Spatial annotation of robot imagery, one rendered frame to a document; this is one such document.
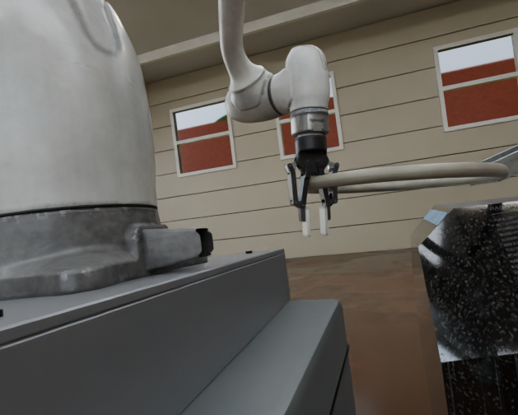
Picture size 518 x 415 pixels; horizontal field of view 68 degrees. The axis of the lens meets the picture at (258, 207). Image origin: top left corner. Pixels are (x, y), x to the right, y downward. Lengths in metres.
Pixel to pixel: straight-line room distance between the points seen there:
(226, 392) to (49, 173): 0.19
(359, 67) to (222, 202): 3.58
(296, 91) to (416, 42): 6.77
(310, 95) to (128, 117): 0.62
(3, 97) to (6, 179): 0.06
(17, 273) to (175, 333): 0.11
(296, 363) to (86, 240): 0.17
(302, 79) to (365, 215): 6.33
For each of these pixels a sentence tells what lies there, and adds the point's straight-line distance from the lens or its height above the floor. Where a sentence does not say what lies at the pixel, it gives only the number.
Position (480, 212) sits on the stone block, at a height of 0.85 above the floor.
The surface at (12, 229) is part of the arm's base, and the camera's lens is 0.31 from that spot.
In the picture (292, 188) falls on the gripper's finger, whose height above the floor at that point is 0.96.
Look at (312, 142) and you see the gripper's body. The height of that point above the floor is 1.06.
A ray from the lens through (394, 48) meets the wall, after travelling 7.62.
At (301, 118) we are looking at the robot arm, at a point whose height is 1.11.
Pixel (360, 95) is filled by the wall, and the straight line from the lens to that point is 7.42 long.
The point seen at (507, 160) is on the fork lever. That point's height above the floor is 0.96.
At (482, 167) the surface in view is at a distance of 0.88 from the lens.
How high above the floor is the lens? 0.91
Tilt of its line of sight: 1 degrees up
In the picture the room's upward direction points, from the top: 7 degrees counter-clockwise
